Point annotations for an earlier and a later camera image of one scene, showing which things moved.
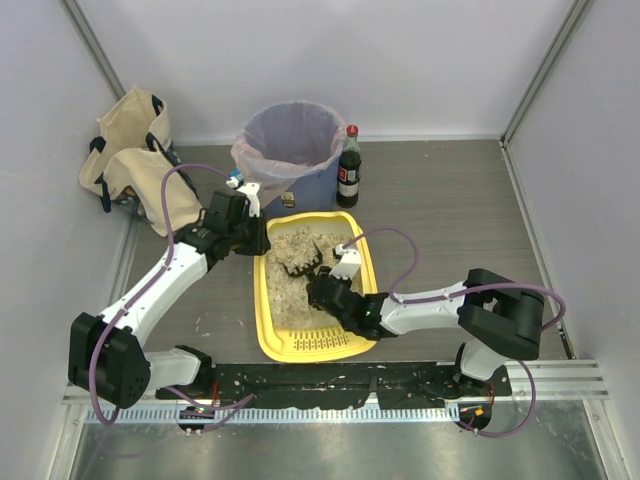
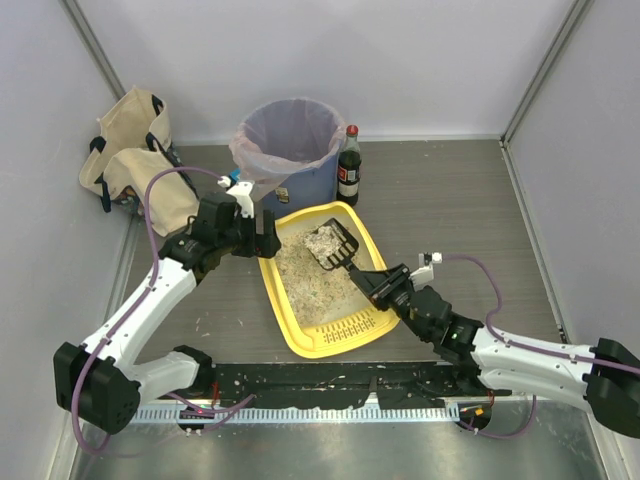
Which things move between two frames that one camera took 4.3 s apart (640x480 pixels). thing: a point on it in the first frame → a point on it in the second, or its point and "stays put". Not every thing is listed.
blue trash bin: (314, 192) stays put
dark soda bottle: (349, 169) stays put
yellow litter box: (312, 344) → (326, 280)
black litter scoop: (312, 268) → (332, 245)
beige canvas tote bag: (127, 166) stays put
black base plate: (233, 385) stays put
